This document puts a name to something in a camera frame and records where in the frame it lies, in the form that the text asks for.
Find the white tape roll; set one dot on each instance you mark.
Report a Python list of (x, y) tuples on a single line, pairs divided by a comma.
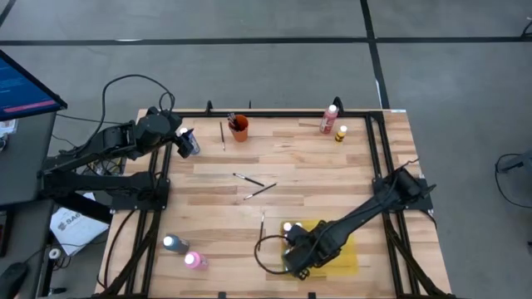
[(50, 253)]

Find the small yellow paint bottle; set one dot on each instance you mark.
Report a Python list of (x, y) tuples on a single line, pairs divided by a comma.
[(341, 135)]

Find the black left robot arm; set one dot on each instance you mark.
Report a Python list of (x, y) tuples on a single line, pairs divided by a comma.
[(108, 141)]

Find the large blue paint bottle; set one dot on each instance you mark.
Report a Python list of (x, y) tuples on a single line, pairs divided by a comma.
[(195, 145)]

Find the large coral paint bottle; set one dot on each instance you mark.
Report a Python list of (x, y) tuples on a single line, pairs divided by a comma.
[(327, 122)]

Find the white printed paper sheet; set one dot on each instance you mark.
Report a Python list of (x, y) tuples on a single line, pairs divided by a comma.
[(75, 230)]

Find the yellow translucent plastic tray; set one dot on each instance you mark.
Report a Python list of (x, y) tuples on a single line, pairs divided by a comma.
[(349, 257)]

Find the large dark teal paint bottle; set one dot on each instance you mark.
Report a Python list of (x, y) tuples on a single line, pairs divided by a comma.
[(178, 245)]

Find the black desk beam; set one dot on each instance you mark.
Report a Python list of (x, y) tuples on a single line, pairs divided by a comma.
[(83, 209)]

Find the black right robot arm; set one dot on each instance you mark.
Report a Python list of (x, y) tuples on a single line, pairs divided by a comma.
[(361, 216)]

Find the white paper note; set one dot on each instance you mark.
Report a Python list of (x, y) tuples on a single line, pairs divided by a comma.
[(7, 128)]

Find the computer monitor blue screen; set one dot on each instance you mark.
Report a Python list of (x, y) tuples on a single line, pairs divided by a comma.
[(21, 91)]

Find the grey stand leg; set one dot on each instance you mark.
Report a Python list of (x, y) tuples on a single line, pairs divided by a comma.
[(519, 163)]

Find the grey desk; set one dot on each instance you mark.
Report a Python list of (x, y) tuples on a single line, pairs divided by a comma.
[(25, 166)]

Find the black aluminium table frame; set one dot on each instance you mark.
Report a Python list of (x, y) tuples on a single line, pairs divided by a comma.
[(270, 113)]

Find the black computer mouse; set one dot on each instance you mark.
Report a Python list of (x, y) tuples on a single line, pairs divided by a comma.
[(12, 278)]

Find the white table label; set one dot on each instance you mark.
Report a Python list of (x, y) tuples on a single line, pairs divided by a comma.
[(399, 111)]

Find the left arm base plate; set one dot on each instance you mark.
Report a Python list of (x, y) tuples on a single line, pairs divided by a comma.
[(124, 203)]

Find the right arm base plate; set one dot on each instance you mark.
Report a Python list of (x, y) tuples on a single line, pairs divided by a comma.
[(380, 204)]

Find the orange plastic cup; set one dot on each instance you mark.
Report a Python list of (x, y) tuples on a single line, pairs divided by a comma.
[(241, 132)]

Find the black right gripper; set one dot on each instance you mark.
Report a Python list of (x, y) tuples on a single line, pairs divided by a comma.
[(307, 255)]

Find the large pink paint bottle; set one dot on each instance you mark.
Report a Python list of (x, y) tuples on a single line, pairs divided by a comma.
[(196, 261)]

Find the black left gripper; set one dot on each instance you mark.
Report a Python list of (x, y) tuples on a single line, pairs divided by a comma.
[(160, 128)]

